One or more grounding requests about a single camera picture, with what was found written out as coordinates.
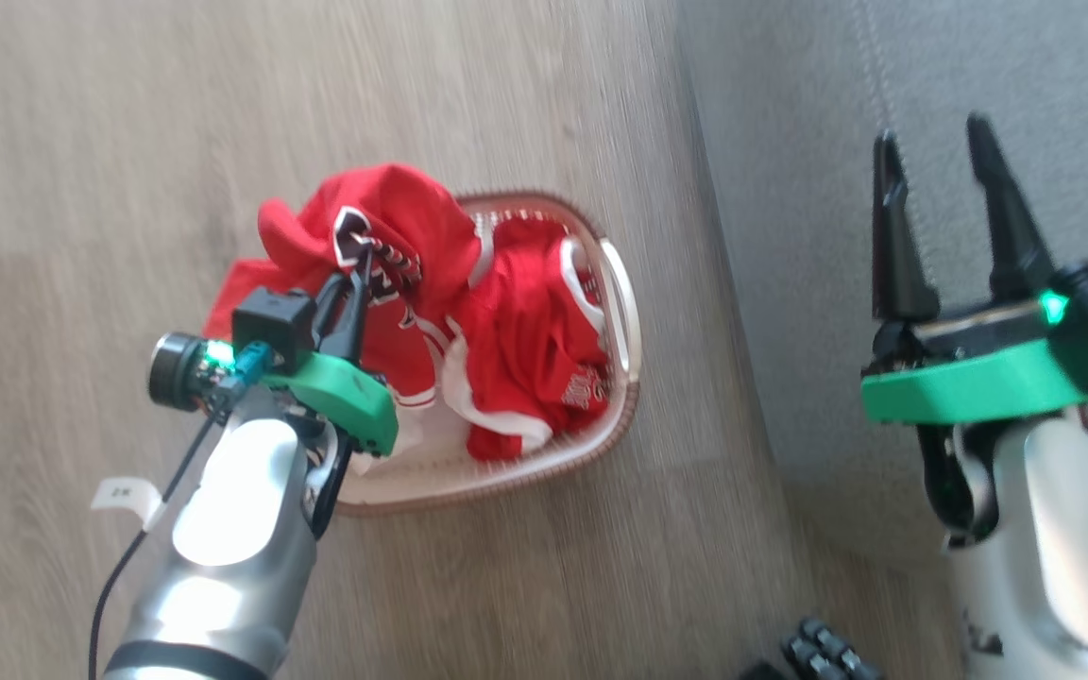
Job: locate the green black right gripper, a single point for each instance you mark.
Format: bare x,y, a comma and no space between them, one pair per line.
978,373

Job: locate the red shorts with white trim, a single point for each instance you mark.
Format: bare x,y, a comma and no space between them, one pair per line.
525,349

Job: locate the grey stitched sofa seat cushion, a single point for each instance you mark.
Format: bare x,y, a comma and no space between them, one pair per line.
790,236

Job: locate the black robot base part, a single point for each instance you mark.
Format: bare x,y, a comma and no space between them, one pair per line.
823,652

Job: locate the cream laundry basket brown rim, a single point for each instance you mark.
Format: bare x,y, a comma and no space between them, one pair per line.
624,312

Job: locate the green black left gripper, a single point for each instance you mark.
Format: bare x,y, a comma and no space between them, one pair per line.
350,397

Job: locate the black cylindrical wrist module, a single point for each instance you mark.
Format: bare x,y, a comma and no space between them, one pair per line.
176,370

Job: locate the red jersey with patterned collar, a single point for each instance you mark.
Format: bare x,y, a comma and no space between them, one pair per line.
393,217

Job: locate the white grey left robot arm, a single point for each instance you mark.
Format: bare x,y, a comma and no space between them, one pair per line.
223,529

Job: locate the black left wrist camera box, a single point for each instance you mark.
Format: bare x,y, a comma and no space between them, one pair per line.
270,326

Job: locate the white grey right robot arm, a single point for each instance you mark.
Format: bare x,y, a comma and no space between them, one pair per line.
1063,548

